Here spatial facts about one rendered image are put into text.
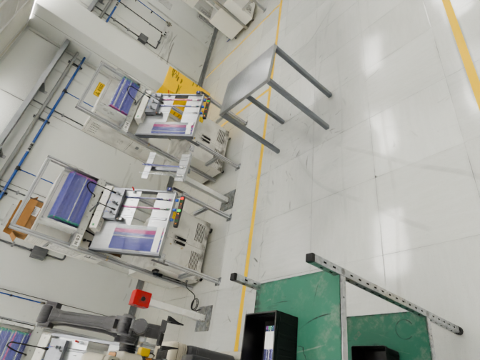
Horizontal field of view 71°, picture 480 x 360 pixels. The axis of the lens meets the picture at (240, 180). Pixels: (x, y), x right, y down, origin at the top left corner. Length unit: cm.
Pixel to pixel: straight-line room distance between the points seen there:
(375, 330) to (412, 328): 18
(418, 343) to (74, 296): 414
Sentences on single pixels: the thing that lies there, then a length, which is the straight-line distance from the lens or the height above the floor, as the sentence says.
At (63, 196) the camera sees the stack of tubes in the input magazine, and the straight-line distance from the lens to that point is 363.
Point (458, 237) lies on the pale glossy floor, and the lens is 223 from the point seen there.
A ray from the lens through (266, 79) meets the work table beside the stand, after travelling 293.
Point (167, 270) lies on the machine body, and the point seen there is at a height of 45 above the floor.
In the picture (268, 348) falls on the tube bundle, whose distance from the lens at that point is 139.
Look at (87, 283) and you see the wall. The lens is 509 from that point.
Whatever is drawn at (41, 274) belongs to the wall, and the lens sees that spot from 498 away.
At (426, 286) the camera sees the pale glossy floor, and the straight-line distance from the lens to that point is 222.
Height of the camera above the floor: 193
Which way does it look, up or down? 28 degrees down
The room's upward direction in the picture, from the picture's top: 60 degrees counter-clockwise
